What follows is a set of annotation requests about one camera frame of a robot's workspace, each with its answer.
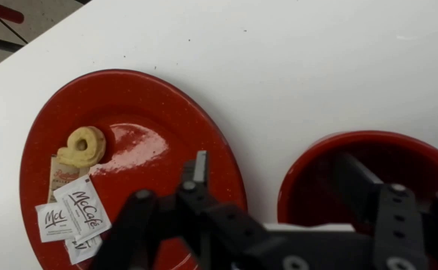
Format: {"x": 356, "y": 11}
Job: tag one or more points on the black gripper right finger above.
{"x": 389, "y": 210}

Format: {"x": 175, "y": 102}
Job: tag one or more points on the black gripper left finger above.
{"x": 196, "y": 171}

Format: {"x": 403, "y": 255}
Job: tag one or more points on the lower white packet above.
{"x": 80, "y": 252}

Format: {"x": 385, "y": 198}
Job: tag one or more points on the red cup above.
{"x": 308, "y": 198}

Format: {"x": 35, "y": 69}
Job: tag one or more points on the ring-shaped cookie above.
{"x": 85, "y": 147}

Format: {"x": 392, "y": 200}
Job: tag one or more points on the small white McCafe packet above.
{"x": 55, "y": 222}

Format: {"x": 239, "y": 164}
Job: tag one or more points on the brown sugar packet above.
{"x": 61, "y": 174}

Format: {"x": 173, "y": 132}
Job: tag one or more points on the large white McCafe packet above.
{"x": 85, "y": 209}

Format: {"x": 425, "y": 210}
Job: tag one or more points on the red round plate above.
{"x": 152, "y": 129}

